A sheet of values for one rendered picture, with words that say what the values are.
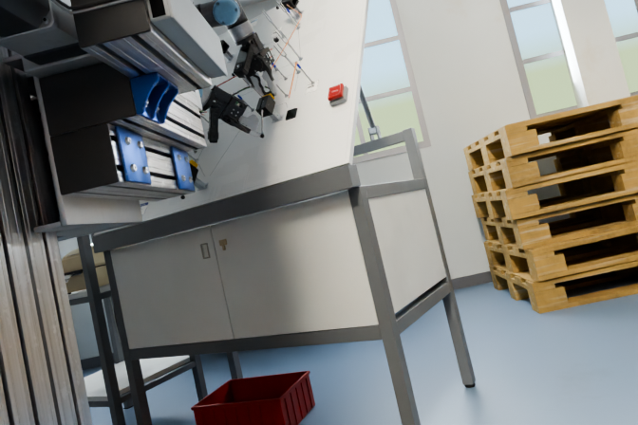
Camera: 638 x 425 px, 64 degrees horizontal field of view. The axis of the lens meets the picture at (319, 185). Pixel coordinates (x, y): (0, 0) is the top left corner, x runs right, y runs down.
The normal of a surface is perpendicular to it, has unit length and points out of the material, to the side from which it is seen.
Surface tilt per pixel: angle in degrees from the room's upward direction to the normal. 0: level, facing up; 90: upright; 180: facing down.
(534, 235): 90
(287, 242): 90
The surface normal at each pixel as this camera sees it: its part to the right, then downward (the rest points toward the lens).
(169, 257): -0.51, 0.05
